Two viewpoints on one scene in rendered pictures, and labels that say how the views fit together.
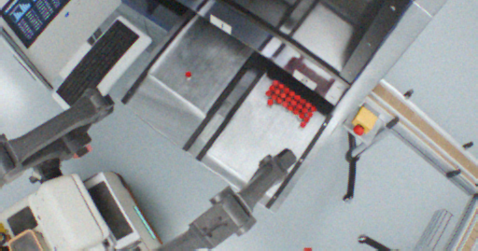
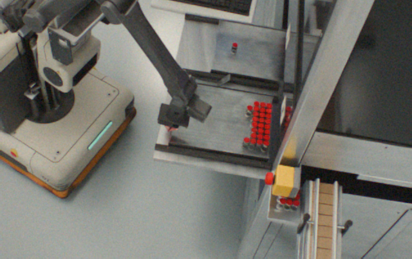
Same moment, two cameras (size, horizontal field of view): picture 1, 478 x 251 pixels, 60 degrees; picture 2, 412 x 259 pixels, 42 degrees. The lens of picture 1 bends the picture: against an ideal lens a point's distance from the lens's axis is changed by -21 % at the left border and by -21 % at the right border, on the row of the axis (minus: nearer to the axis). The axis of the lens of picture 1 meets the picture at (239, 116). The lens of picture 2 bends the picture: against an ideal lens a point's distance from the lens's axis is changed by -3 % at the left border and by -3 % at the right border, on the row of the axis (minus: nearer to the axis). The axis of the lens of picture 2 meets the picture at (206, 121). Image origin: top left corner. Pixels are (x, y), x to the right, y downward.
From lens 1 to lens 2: 1.08 m
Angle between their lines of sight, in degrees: 31
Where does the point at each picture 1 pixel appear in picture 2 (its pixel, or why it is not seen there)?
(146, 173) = (151, 138)
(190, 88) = (226, 57)
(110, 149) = (155, 102)
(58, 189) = not seen: outside the picture
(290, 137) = (230, 142)
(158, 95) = (206, 38)
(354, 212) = not seen: outside the picture
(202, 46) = (266, 51)
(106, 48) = not seen: outside the picture
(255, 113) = (234, 107)
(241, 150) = not seen: hidden behind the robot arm
